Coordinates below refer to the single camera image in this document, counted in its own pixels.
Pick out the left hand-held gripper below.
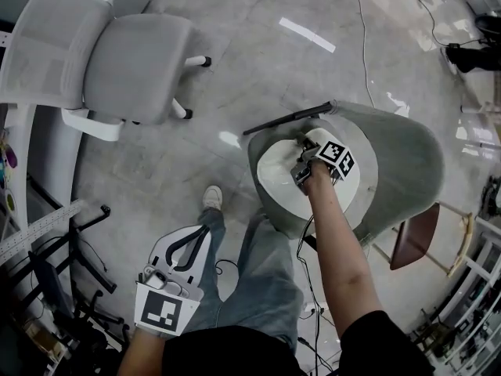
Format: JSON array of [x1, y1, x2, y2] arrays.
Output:
[[132, 224, 215, 338]]

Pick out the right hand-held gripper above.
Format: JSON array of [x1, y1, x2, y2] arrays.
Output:
[[290, 130, 356, 190]]

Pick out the white cloth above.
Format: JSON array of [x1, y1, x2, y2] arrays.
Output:
[[255, 127, 362, 221]]

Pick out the green armchair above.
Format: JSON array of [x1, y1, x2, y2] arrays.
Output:
[[242, 99, 447, 250]]

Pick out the person's left forearm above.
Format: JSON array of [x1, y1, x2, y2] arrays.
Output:
[[116, 326, 168, 376]]

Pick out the person's right forearm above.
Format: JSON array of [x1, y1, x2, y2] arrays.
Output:
[[302, 162, 384, 342]]

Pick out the brown seat wooden chair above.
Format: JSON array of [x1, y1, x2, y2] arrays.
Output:
[[370, 201, 475, 279]]

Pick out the person's left white shoe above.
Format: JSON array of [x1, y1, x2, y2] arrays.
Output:
[[201, 184, 224, 212]]

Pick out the black metal stand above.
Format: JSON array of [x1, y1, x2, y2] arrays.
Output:
[[66, 204, 132, 346]]

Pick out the person's blue jeans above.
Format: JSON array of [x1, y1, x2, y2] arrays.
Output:
[[183, 205, 305, 354]]

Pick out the person's black shirt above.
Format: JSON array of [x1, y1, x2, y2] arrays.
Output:
[[161, 309, 436, 376]]

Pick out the black monitor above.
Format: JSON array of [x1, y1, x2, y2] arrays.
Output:
[[27, 250, 76, 321]]

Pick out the white curved table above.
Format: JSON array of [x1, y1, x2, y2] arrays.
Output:
[[0, 103, 86, 230]]

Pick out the white floor cable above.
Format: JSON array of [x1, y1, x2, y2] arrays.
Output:
[[353, 0, 377, 108]]

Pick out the perforated metal rail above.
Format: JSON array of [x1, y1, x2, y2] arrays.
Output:
[[0, 198, 84, 266]]

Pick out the grey office chair white frame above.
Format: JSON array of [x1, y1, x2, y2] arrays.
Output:
[[0, 0, 213, 143]]

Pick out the white metal frame table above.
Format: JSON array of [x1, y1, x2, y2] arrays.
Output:
[[406, 209, 501, 376]]

